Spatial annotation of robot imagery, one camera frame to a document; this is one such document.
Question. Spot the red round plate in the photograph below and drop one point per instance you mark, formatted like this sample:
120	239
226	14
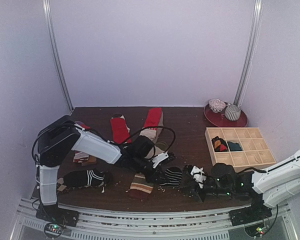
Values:
219	119

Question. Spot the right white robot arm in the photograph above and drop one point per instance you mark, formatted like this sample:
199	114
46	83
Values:
263	187

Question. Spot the black argyle rolled sock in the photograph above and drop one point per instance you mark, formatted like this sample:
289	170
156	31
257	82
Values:
219	144

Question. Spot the left aluminium corner post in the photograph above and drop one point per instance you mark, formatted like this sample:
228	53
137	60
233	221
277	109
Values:
55	53

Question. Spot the right aluminium corner post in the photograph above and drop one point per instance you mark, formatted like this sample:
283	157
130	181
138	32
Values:
251	48

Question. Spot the aluminium corner post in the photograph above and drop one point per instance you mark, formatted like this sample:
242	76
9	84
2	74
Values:
251	48
55	53

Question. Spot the teal rolled sock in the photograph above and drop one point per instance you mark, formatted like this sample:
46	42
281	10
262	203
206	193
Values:
234	146

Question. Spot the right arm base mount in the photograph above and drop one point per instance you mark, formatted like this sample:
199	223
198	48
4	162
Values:
246	215

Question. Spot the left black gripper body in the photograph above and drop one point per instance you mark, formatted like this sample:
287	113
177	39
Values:
157	173

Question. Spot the black white striped sock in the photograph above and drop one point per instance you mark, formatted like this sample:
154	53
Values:
174	175

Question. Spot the beige striped maroon sock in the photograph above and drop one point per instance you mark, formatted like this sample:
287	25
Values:
139	188

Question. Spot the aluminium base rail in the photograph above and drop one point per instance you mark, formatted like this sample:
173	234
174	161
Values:
97	224

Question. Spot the red purple sock far left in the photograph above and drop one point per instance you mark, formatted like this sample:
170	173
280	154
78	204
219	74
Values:
84	159

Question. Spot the white patterned bowl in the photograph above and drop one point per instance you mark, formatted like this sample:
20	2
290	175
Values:
216	105

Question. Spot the red sock centre left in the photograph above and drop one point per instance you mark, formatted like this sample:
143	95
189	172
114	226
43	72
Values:
120	130

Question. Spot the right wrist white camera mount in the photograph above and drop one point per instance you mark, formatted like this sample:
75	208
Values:
198	174

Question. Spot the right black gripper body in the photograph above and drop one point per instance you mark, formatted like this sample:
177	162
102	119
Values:
198	189

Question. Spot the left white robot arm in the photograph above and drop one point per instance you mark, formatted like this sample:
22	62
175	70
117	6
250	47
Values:
54	142

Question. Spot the red beige sock centre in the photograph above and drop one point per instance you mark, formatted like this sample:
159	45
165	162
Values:
152	123

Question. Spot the wooden compartment box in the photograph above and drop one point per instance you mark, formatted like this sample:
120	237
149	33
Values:
256	152

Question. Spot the grey striped cup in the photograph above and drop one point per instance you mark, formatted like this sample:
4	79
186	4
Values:
232	112

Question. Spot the black sock three white stripes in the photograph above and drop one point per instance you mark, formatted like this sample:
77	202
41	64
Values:
87	178

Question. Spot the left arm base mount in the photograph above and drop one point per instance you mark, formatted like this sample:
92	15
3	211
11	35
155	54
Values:
58	219

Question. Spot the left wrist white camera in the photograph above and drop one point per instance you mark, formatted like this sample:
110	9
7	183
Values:
158	159

